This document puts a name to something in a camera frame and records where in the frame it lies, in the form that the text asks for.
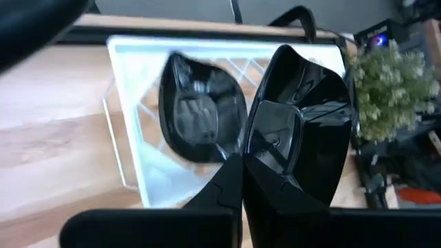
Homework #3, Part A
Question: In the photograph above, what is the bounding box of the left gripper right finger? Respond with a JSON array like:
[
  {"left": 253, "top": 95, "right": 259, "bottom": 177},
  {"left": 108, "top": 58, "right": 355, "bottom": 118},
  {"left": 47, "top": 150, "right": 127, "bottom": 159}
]
[{"left": 243, "top": 155, "right": 330, "bottom": 211}]

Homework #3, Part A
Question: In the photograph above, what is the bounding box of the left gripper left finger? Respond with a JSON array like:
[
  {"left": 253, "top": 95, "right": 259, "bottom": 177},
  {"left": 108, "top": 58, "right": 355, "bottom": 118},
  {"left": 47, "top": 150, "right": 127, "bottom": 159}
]
[{"left": 182, "top": 153, "right": 244, "bottom": 211}]

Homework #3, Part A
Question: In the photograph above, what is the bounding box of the large dark bowl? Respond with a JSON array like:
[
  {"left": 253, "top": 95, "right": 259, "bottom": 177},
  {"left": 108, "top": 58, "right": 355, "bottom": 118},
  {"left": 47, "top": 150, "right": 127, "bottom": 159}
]
[{"left": 158, "top": 51, "right": 249, "bottom": 163}]

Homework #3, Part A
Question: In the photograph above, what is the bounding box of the black rounded mini plate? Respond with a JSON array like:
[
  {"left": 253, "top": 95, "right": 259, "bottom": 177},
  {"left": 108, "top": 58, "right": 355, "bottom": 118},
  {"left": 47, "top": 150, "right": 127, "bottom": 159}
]
[{"left": 242, "top": 43, "right": 356, "bottom": 207}]

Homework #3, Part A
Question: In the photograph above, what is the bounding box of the green potted plant black pot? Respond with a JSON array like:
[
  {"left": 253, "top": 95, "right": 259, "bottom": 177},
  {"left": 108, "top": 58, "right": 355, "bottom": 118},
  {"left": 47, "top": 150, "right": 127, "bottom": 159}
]
[{"left": 346, "top": 39, "right": 441, "bottom": 142}]

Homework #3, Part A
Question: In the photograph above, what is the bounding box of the white wire rack shelf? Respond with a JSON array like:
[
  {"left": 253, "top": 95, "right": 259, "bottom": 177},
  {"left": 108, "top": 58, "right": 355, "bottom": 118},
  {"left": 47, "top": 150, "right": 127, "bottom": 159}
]
[{"left": 102, "top": 34, "right": 347, "bottom": 209}]

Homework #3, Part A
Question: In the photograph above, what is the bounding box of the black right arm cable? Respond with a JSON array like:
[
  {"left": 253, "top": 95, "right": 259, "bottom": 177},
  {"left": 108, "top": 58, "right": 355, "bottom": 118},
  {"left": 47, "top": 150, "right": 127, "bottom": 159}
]
[{"left": 268, "top": 5, "right": 349, "bottom": 45}]

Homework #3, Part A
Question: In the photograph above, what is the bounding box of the black aluminium table frame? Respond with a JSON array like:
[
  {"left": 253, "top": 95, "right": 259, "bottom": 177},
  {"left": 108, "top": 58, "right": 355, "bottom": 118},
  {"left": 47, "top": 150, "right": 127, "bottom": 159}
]
[{"left": 57, "top": 25, "right": 347, "bottom": 45}]

